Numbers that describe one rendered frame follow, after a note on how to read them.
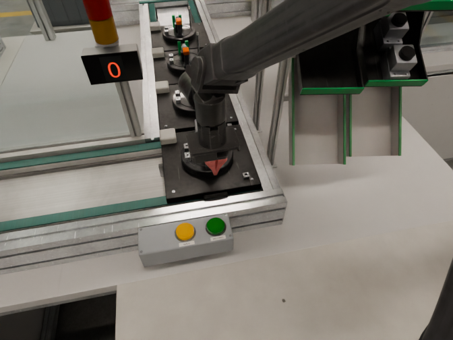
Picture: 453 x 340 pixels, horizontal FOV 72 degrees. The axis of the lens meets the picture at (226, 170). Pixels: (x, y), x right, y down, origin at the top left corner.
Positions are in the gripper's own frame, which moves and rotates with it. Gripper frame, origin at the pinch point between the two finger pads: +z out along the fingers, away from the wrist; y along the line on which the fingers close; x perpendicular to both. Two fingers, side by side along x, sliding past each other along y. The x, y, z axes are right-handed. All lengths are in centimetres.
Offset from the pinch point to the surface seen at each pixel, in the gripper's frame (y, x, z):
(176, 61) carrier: 3, -62, 4
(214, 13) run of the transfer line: -24, -130, 13
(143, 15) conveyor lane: 14, -116, 5
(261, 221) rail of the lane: -10.5, 4.7, 16.6
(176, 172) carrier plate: 8.8, -9.5, 8.1
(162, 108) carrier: 10.1, -37.5, 7.1
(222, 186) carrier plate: -2.1, -2.3, 8.5
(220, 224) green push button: 0.6, 8.5, 8.6
